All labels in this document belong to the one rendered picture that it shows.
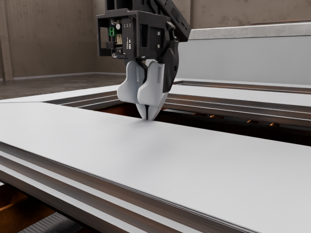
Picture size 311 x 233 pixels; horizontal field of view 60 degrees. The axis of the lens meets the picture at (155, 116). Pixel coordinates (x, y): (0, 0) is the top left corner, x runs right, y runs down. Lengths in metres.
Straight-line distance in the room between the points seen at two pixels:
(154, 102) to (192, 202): 0.22
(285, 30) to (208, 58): 0.29
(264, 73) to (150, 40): 0.76
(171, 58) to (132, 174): 0.20
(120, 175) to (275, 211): 0.12
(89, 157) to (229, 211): 0.14
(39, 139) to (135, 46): 0.16
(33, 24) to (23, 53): 1.31
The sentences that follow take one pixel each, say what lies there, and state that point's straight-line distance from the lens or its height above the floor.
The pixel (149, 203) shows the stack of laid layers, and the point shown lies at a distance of 0.20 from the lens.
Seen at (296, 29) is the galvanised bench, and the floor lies 1.03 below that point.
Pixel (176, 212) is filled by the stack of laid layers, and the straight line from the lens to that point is 0.19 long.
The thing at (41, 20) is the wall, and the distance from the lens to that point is 12.97.
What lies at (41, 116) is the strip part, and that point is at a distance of 0.46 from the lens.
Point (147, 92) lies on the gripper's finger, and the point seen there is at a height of 0.90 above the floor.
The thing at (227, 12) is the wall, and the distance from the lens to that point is 11.10.
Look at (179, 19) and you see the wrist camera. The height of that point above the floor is 1.00.
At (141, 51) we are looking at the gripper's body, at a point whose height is 0.95.
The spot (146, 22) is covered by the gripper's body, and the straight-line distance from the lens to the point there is 0.34.
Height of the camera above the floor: 0.95
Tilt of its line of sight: 13 degrees down
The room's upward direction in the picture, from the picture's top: straight up
